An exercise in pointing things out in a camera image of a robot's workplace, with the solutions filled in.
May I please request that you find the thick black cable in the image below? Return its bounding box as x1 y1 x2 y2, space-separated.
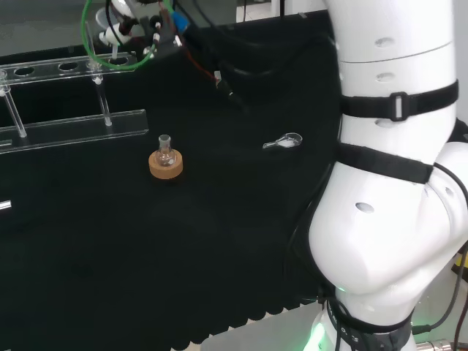
182 0 339 80

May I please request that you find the thin black base cable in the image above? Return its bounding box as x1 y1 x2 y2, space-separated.
410 244 468 334

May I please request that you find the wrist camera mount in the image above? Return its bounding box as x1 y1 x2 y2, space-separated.
143 10 184 60

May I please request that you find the red wire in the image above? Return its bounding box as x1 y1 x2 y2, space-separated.
181 34 217 80

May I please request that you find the cork ring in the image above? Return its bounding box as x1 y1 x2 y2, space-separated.
148 148 184 181

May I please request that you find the black cable with connector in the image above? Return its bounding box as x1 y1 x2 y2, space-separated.
213 69 254 113

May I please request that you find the clear acrylic funnel stand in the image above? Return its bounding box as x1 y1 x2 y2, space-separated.
0 20 150 154

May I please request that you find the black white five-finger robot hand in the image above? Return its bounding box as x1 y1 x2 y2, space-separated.
97 0 162 48

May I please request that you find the glass round-bottom flask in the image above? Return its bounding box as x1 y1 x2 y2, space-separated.
155 134 177 167

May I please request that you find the blue cable connector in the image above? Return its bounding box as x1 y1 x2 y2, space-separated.
170 10 190 33

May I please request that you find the clear plastic funnel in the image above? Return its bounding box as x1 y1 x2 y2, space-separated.
95 7 120 61

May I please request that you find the green cable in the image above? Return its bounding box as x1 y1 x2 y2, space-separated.
80 0 175 73

